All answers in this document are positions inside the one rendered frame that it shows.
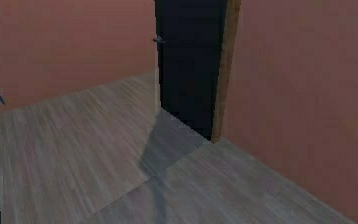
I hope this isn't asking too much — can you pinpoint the black room door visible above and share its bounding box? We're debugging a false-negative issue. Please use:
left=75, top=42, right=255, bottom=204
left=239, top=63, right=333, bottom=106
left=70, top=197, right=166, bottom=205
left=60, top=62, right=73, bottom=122
left=154, top=0, right=229, bottom=142

